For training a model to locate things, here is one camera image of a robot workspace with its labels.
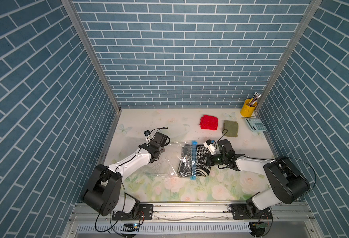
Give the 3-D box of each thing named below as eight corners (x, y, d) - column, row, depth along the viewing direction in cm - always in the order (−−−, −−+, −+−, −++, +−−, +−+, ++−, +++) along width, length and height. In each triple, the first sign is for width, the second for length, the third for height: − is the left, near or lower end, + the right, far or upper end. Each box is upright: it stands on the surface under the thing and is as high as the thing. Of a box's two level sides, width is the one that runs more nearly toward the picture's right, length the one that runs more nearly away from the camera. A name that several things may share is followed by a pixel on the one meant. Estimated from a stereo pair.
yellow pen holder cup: (241, 117, 119) (246, 107, 110) (238, 108, 125) (243, 98, 117) (253, 117, 119) (259, 108, 110) (249, 108, 125) (254, 98, 117)
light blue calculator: (249, 131, 109) (250, 129, 107) (245, 120, 116) (246, 118, 114) (265, 131, 109) (266, 129, 107) (260, 120, 116) (261, 118, 114)
